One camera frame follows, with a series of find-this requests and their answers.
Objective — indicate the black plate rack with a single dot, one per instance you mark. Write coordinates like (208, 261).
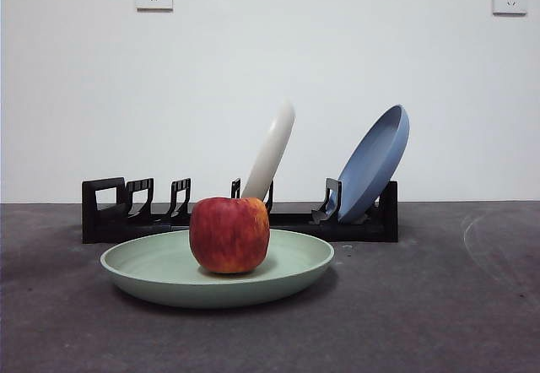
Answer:
(358, 231)

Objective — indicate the blue plate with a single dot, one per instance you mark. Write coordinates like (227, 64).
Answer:
(373, 170)

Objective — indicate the white plate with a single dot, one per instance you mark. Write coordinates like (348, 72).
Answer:
(272, 153)

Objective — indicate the red yellow apple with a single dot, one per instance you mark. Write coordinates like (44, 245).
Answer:
(230, 236)

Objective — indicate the green plate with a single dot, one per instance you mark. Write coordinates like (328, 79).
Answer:
(147, 271)

